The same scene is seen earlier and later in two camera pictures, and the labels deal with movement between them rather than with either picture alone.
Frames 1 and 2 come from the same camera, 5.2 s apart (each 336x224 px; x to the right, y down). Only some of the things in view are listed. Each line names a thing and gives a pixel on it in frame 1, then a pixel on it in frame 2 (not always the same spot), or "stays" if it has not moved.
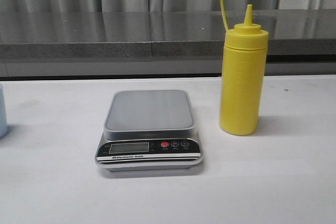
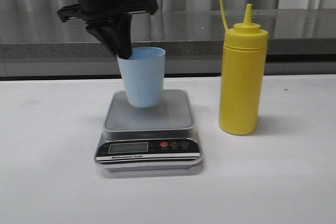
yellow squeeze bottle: (243, 75) stays
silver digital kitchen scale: (149, 130) stays
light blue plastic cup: (3, 126) → (143, 74)
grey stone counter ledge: (301, 42) stays
